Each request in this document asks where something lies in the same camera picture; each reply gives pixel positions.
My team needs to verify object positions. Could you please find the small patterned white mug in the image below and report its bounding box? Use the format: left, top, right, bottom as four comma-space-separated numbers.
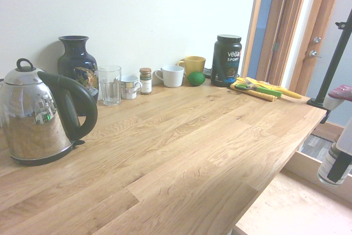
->
120, 74, 143, 100

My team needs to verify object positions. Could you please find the stainless steel electric kettle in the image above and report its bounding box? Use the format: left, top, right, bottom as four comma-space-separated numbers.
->
0, 58, 98, 167

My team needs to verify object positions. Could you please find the dark blue painted vase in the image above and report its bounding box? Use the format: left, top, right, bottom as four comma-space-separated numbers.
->
57, 35, 99, 117

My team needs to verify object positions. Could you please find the yellow mug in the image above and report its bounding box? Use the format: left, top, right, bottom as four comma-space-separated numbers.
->
176, 56, 207, 79

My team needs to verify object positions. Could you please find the clear drinking glass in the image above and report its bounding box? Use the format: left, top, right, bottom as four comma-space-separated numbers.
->
97, 65, 122, 106

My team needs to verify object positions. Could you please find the plain white mug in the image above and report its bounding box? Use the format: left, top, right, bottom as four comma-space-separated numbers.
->
153, 65, 185, 88

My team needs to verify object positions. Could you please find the yellow handled utensil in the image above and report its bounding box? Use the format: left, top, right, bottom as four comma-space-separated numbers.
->
274, 87, 303, 100

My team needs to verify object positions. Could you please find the wooden door frosted glass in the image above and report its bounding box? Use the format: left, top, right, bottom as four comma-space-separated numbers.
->
285, 0, 352, 128

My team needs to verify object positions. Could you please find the light wood open drawer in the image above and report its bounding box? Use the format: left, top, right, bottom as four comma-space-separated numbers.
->
232, 149, 352, 235

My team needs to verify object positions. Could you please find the small spice jar brown lid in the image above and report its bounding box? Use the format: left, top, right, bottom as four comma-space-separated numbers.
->
139, 67, 152, 96

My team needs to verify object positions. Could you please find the metal fork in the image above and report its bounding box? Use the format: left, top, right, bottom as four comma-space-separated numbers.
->
241, 78, 272, 88

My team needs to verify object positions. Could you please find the green handled utensil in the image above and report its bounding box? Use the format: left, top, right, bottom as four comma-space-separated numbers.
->
234, 83, 283, 98

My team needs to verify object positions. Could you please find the green lime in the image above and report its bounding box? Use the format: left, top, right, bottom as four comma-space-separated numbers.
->
186, 71, 206, 87

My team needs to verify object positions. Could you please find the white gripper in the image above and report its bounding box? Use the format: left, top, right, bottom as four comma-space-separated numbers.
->
327, 116, 352, 184

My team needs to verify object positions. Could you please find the black camera stand with clamp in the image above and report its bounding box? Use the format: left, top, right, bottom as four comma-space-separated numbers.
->
306, 9, 352, 124

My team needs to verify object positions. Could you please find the black protein powder tub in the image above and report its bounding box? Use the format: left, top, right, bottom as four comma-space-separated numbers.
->
210, 34, 243, 88

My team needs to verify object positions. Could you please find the yellow cloth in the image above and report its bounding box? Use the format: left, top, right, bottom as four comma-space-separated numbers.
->
229, 76, 284, 102

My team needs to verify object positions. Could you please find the seasoning jar copper lid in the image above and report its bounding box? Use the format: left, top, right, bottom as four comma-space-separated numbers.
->
317, 135, 352, 187

